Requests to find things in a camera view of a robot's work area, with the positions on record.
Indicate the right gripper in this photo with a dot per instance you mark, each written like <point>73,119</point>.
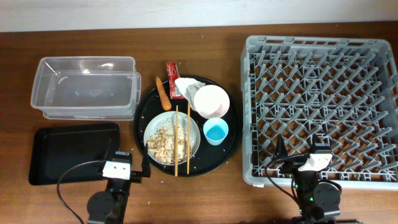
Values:
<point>281,151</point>

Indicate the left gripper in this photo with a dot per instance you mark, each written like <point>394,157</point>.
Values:
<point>135,177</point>

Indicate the peanuts and rice scraps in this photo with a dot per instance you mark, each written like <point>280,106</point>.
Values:
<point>161,142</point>

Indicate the grey plate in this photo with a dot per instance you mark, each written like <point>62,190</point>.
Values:
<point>182,118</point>

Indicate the wooden chopstick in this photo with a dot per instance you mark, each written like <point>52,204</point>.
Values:
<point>176,143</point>
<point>188,139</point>

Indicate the orange carrot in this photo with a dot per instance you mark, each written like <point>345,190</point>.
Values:
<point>165,102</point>

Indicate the blue cup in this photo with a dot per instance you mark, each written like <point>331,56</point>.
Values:
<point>215,131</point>

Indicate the white tissue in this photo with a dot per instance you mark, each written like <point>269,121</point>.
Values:
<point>188,88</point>

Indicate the red snack wrapper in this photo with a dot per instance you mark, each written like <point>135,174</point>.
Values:
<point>173,74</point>

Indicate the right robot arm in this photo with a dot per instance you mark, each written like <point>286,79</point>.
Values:
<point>318,200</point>

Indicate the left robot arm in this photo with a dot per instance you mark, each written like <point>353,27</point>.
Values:
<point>109,206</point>

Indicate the grey dishwasher rack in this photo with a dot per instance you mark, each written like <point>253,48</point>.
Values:
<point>342,90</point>

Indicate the black rectangular tray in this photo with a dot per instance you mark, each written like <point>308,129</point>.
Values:
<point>57,149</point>

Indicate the clear plastic bin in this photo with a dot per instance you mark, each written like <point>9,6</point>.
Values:
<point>87,88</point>

